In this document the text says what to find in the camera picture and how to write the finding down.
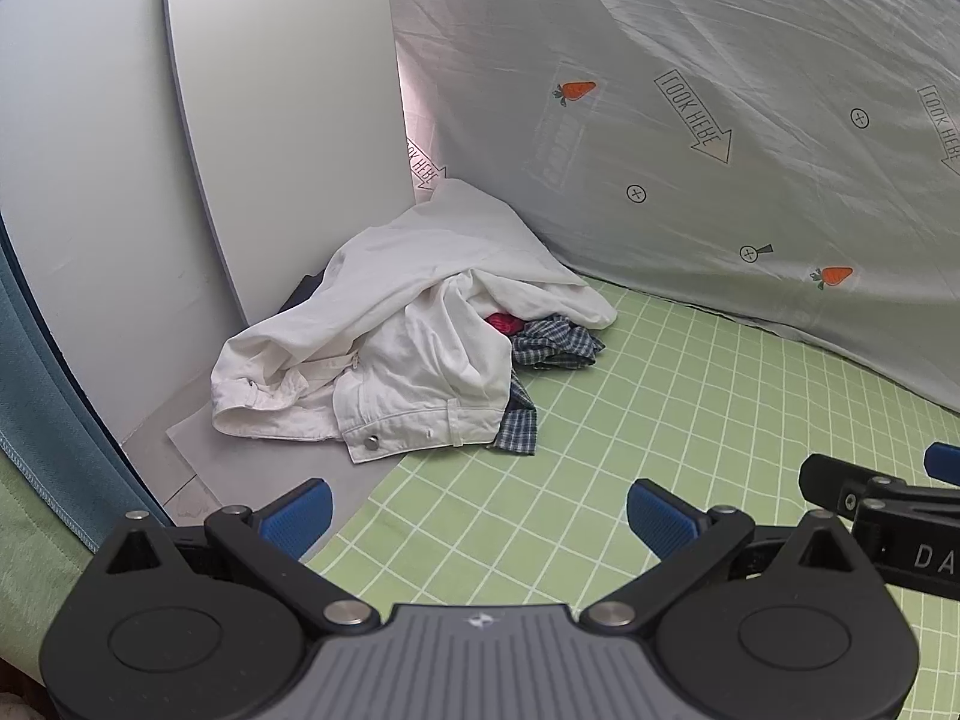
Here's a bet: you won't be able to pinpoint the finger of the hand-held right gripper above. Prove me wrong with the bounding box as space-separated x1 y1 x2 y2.
924 442 960 485
799 454 960 518

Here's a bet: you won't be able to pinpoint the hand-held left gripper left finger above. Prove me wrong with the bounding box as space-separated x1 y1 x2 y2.
94 476 380 635

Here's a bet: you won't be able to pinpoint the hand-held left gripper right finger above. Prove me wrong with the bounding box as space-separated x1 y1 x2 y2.
581 478 882 635

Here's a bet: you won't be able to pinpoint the white pants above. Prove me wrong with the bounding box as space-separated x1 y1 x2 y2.
210 178 620 466

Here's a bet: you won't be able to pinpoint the plaid shirt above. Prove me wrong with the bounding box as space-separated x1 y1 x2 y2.
487 319 607 458

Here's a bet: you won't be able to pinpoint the dark garment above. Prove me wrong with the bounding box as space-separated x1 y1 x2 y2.
281 274 327 316

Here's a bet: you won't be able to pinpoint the plain green cloth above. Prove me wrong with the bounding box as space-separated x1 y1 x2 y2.
0 457 98 683

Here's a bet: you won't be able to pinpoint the blue curtain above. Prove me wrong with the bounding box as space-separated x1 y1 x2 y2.
0 217 151 552

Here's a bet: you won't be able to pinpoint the white board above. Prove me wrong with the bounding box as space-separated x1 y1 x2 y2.
163 0 417 323

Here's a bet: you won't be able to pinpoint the grey printed quilt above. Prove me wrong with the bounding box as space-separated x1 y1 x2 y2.
382 0 960 413

